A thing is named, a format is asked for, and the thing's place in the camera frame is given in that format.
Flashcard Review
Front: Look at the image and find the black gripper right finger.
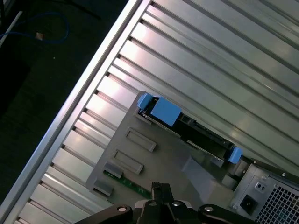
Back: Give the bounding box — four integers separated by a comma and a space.
163, 183, 256, 224

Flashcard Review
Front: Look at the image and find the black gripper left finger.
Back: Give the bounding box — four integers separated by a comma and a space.
77, 181, 164, 224

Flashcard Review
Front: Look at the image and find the hard disk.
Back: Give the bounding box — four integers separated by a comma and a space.
137, 93, 243, 165

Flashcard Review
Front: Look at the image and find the green RAM stick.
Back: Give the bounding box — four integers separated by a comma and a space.
104, 170, 152, 196

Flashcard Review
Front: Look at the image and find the grey parts rack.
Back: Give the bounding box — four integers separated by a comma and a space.
85, 90, 252, 210

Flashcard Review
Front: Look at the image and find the silver power supply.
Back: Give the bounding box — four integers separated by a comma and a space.
231, 163, 299, 224

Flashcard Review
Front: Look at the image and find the blue floor cable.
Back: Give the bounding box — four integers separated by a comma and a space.
0, 13, 71, 45

